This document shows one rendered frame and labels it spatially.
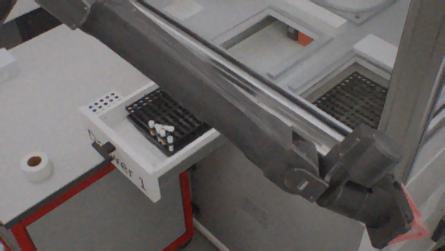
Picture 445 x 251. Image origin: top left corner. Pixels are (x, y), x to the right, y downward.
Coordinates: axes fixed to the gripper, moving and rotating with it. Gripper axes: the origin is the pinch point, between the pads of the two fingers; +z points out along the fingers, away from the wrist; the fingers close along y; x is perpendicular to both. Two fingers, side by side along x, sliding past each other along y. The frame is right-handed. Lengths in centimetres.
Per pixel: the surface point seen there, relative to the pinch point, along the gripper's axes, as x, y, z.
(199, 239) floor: 111, 73, 36
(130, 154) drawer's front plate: 43, 36, -28
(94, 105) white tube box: 62, 69, -31
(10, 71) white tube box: 79, 88, -53
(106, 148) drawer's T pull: 48, 40, -32
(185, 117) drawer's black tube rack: 38, 50, -17
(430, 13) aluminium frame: -21.6, 21.7, -11.3
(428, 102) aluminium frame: -10.3, 18.6, 0.1
